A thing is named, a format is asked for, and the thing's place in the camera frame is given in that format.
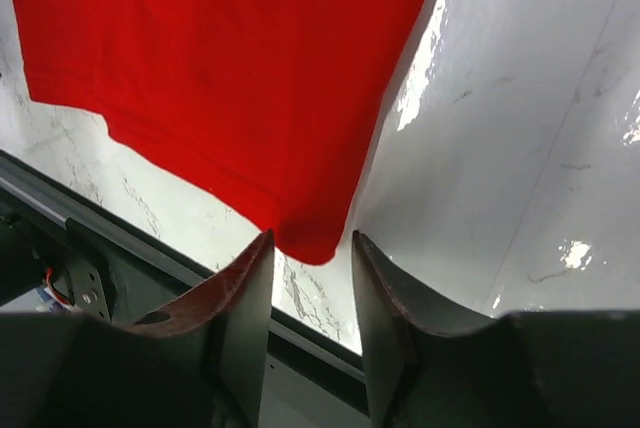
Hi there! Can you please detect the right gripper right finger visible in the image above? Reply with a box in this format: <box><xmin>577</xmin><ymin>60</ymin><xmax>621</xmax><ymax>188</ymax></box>
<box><xmin>352</xmin><ymin>232</ymin><xmax>639</xmax><ymax>427</ymax></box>

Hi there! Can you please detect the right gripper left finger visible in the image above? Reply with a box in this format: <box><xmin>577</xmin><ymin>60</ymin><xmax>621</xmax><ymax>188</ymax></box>
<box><xmin>1</xmin><ymin>232</ymin><xmax>274</xmax><ymax>427</ymax></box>

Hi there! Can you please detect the plain red t-shirt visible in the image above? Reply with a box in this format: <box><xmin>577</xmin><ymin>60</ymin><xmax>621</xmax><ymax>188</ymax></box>
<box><xmin>12</xmin><ymin>0</ymin><xmax>425</xmax><ymax>265</ymax></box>

